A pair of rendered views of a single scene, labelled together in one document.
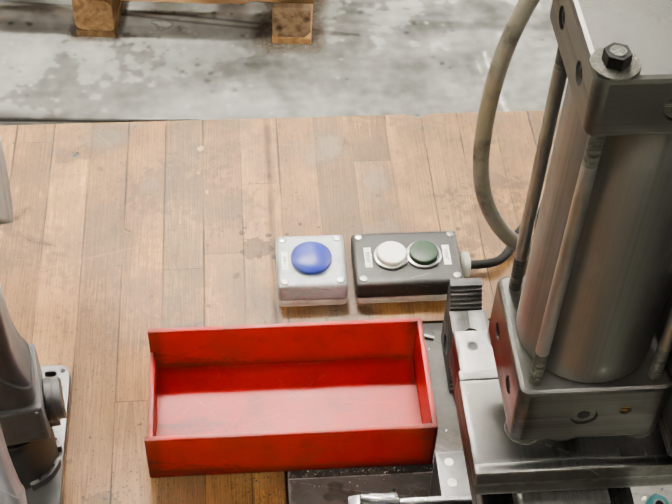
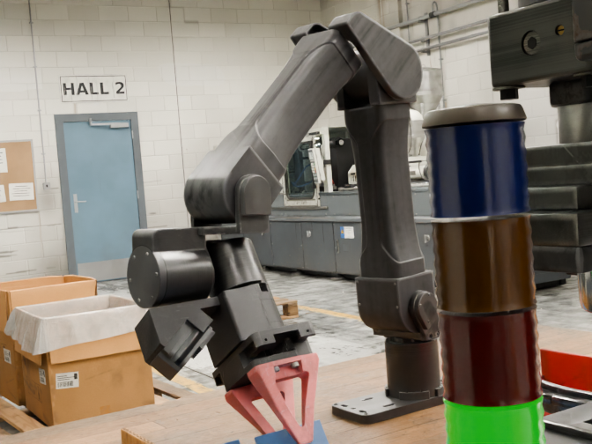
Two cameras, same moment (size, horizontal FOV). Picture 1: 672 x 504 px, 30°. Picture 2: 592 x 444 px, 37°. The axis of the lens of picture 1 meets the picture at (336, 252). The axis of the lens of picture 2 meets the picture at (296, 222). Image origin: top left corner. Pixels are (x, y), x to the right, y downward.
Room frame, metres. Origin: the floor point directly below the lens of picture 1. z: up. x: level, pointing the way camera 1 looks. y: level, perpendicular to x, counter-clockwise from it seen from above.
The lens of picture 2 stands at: (0.02, -0.59, 1.18)
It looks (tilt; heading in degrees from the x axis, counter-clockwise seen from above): 3 degrees down; 64
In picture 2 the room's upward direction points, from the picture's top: 5 degrees counter-clockwise
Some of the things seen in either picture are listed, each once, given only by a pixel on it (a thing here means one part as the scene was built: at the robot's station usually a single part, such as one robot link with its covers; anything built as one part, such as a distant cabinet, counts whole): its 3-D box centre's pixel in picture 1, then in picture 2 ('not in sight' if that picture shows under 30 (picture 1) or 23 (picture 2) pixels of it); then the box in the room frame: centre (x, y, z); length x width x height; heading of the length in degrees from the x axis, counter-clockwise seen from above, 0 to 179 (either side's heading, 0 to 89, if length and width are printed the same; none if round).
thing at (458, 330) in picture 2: not in sight; (489, 351); (0.23, -0.32, 1.10); 0.04 x 0.04 x 0.03
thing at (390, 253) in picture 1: (391, 258); not in sight; (0.81, -0.05, 0.93); 0.03 x 0.03 x 0.02
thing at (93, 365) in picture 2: not in sight; (85, 357); (0.90, 3.57, 0.40); 0.66 x 0.62 x 0.50; 93
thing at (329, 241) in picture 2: not in sight; (356, 232); (5.01, 8.04, 0.49); 5.51 x 1.02 x 0.97; 93
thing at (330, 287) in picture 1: (310, 278); not in sight; (0.81, 0.02, 0.90); 0.07 x 0.07 x 0.06; 6
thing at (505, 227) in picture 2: not in sight; (483, 261); (0.23, -0.32, 1.14); 0.04 x 0.04 x 0.03
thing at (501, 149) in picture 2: not in sight; (477, 170); (0.23, -0.32, 1.17); 0.04 x 0.04 x 0.03
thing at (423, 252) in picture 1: (423, 256); not in sight; (0.82, -0.09, 0.93); 0.03 x 0.03 x 0.02
